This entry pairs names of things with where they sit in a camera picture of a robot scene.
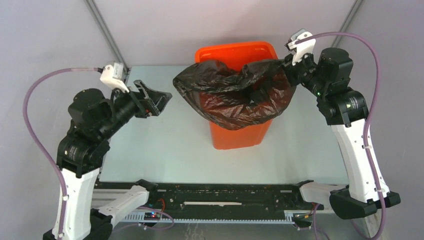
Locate left aluminium frame post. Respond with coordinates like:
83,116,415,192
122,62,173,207
84,0,130,73

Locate orange plastic trash bin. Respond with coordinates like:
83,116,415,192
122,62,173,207
194,41,278,150

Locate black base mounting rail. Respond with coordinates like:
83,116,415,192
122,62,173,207
146,183,313,221

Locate white slotted cable duct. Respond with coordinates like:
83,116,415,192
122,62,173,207
119,211,299,224

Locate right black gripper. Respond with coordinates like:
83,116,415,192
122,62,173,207
280,47,327,98

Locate right aluminium frame post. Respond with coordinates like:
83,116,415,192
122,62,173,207
331,0,365,48

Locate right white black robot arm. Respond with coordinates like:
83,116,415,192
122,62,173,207
283,47,401,220

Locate aluminium frame post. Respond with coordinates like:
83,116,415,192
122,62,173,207
331,0,365,48
84,0,130,73

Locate black plastic trash bag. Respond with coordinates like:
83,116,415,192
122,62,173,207
173,59,296,131

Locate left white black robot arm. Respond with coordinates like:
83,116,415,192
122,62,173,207
43,80,172,240

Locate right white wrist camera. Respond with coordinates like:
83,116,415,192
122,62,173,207
285,28,316,66

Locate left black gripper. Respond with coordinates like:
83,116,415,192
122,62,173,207
101,77,174,137

